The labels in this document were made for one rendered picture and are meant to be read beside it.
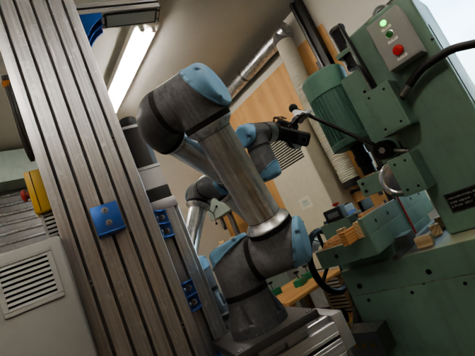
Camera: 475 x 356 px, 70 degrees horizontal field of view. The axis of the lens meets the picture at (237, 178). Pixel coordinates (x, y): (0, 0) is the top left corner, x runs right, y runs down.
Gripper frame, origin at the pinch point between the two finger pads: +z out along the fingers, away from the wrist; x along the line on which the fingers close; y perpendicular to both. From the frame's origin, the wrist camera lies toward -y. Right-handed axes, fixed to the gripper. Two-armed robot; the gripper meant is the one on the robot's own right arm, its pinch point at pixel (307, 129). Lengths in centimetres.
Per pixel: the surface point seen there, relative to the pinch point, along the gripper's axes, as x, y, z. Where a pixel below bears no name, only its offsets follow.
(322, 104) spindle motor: -10.1, -0.5, 4.3
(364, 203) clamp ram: 20.7, -27.2, 9.2
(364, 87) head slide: -19.9, -13.4, 5.7
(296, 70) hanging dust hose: -4, 108, 143
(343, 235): 18.2, -35.3, -24.5
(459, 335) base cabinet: 35, -71, -10
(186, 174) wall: 159, 242, 155
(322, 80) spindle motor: -18.1, 2.4, 4.6
